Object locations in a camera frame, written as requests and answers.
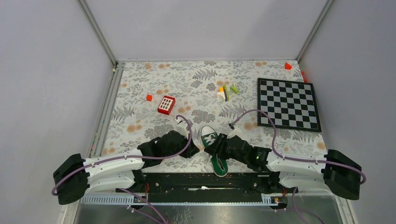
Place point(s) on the floral patterned table mat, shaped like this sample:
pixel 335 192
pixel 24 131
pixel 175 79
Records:
pixel 194 86

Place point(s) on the red block far corner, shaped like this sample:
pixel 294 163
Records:
pixel 287 66

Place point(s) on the right aluminium corner post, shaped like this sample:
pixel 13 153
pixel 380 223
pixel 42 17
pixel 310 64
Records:
pixel 322 15

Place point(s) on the aluminium corner post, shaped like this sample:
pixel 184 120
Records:
pixel 322 15
pixel 97 31

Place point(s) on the left aluminium corner post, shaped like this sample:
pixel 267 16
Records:
pixel 97 31

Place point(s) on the black white checkerboard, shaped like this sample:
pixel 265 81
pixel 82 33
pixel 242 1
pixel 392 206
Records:
pixel 288 105

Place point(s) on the green white sneaker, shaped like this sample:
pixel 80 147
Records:
pixel 220 167

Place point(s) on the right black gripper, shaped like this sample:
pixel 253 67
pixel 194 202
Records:
pixel 217 147

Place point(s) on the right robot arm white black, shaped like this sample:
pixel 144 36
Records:
pixel 333 171

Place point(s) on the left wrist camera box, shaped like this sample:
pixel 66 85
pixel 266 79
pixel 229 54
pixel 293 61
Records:
pixel 182 128

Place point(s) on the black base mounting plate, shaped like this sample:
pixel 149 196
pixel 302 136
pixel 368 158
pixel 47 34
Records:
pixel 207 187

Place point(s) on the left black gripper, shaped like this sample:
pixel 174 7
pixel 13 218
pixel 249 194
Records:
pixel 193 150

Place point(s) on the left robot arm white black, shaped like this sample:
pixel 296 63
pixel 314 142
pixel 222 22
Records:
pixel 78 176

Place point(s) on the lime green block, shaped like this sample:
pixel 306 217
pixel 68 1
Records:
pixel 234 89

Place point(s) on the white shoelace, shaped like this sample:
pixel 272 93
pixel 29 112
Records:
pixel 209 139

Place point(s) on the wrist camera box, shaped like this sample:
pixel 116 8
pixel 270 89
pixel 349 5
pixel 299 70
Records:
pixel 235 130
pixel 182 128

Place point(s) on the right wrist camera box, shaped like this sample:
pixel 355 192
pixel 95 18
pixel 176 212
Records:
pixel 235 130

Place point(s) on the red white brick block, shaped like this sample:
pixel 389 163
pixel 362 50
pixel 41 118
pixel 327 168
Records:
pixel 166 105

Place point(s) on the aluminium frame rail front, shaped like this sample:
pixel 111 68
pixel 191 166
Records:
pixel 119 197

